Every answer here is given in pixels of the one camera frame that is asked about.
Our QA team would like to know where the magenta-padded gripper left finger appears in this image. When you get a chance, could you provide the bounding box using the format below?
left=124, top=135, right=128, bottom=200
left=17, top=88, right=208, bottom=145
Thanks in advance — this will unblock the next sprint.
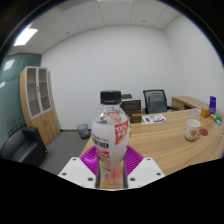
left=58, top=146, right=102, bottom=190

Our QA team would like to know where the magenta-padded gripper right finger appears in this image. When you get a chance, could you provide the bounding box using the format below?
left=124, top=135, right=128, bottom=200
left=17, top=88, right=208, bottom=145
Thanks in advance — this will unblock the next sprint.
left=123, top=146, right=166, bottom=190

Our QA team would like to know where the clear bottle with pink drink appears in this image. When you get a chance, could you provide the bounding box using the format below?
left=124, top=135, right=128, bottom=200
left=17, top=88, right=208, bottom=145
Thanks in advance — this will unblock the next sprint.
left=90, top=89, right=132, bottom=184

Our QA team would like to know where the grey mesh waste bin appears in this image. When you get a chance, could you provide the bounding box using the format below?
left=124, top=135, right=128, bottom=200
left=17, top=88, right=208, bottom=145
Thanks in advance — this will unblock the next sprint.
left=76, top=123, right=91, bottom=140

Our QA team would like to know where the brown gold printed carton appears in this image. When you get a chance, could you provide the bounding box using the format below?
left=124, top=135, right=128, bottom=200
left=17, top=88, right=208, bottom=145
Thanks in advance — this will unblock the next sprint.
left=128, top=111, right=143, bottom=124

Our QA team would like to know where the green and white leaflet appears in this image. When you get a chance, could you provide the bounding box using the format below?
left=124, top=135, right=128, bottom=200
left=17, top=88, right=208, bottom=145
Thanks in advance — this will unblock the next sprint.
left=141, top=113, right=167, bottom=125

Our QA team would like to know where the dark brown carton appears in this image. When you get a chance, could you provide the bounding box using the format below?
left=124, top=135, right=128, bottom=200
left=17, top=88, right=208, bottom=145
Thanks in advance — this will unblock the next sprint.
left=121, top=98, right=142, bottom=113

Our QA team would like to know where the black mesh office chair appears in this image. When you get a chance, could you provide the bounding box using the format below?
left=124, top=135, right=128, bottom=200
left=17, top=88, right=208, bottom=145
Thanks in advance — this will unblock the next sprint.
left=142, top=89, right=179, bottom=115

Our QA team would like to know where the white patterned mug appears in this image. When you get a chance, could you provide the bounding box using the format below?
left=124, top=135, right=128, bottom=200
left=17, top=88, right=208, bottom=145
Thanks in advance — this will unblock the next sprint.
left=184, top=118, right=204, bottom=141

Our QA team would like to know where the black leather sofa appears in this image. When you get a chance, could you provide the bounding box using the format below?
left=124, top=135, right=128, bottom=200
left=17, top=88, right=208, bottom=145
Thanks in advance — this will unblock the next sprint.
left=0, top=126, right=49, bottom=168

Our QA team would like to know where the wooden cabinet with glass doors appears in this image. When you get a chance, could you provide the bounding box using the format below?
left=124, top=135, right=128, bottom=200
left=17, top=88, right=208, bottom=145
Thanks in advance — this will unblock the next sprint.
left=19, top=65, right=62, bottom=147

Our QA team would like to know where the wooden side desk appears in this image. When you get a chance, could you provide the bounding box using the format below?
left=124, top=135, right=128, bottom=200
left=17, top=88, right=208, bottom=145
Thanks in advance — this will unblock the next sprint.
left=171, top=95, right=211, bottom=112

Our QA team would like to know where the orange wooden box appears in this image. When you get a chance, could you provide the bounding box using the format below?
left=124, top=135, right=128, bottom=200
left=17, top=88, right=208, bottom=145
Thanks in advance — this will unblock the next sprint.
left=200, top=107, right=212, bottom=118

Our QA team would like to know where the purple pouch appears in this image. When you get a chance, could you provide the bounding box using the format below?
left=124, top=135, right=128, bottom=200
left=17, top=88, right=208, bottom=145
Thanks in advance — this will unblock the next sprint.
left=208, top=95, right=218, bottom=116

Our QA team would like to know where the rectangular ceiling light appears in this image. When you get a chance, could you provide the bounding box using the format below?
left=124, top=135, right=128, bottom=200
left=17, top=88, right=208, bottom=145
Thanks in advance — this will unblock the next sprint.
left=13, top=28, right=39, bottom=47

